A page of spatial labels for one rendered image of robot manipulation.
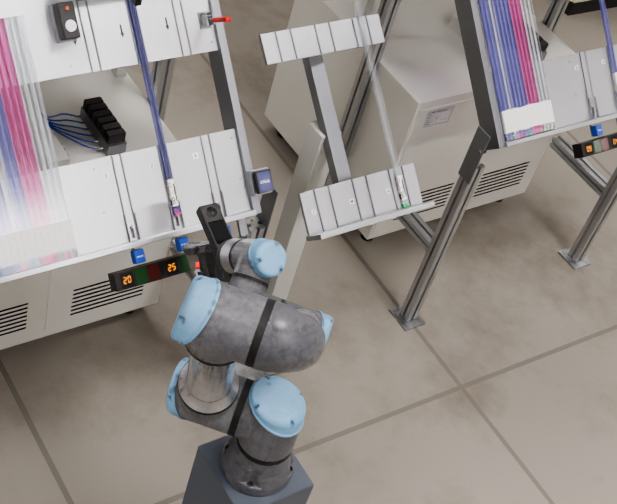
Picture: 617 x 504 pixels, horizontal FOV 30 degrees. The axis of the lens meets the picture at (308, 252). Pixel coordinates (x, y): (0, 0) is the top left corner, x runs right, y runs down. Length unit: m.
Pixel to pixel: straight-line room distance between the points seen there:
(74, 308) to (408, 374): 0.99
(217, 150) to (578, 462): 1.47
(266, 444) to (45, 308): 1.01
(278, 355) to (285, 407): 0.40
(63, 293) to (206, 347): 1.25
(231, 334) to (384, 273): 1.88
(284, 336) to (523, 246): 2.23
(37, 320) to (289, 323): 1.37
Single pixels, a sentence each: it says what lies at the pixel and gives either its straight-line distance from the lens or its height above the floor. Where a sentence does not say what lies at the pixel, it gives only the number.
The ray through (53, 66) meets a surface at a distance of 2.47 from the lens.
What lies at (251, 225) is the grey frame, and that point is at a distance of 2.73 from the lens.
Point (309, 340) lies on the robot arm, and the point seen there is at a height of 1.13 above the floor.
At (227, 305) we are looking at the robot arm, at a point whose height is 1.16.
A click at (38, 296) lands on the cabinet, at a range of 3.03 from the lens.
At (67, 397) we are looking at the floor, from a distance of 3.13.
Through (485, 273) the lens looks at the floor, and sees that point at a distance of 3.82.
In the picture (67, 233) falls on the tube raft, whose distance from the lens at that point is 2.45.
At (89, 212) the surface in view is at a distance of 2.48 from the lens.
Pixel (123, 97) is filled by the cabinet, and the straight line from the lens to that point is 3.05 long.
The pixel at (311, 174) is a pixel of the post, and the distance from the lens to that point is 2.84.
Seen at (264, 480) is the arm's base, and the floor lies 0.60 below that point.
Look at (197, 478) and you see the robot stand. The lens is 2.47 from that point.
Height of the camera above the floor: 2.50
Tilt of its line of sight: 43 degrees down
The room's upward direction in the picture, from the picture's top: 19 degrees clockwise
